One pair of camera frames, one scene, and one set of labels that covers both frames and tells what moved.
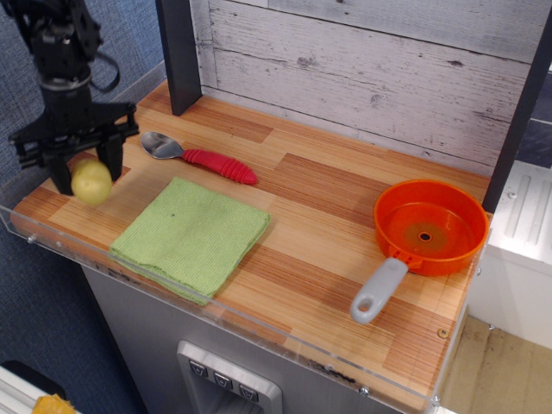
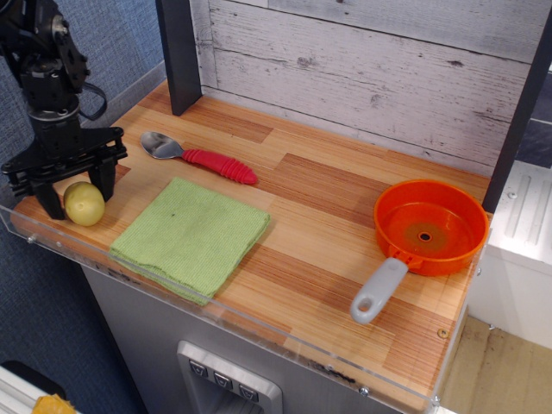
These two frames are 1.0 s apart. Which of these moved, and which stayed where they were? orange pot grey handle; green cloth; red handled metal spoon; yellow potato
Moved: yellow potato
Stayed: green cloth; red handled metal spoon; orange pot grey handle
